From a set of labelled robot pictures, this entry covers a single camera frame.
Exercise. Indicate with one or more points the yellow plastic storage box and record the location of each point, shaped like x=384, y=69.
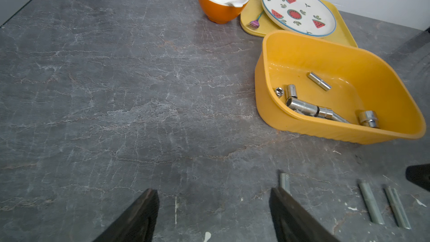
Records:
x=359, y=80

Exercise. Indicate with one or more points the chrome socket big central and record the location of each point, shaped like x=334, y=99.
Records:
x=308, y=109

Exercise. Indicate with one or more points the watermelon pattern ceramic plate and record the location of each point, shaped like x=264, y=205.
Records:
x=307, y=17

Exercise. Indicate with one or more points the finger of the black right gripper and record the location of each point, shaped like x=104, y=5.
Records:
x=419, y=175

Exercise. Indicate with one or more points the chrome socket slim upper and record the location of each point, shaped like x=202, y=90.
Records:
x=319, y=81

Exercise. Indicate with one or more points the chrome socket small upright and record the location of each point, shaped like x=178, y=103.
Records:
x=291, y=91

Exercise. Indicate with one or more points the chrome socket large hex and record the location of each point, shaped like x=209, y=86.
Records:
x=368, y=118

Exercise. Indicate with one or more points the thin chrome socket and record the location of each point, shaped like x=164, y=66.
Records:
x=284, y=181
x=370, y=202

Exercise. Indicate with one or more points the yellow plastic tray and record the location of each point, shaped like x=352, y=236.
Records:
x=253, y=8

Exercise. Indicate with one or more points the iridescent rainbow fork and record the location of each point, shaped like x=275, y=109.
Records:
x=255, y=23

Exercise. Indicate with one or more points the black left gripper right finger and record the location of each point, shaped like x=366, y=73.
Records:
x=292, y=223

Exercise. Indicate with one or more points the chrome socket slim angled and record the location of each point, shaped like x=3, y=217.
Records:
x=397, y=208

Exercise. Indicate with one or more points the chrome socket tiny hex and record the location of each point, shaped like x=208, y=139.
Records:
x=279, y=91

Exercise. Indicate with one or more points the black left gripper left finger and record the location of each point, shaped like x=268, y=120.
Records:
x=137, y=223

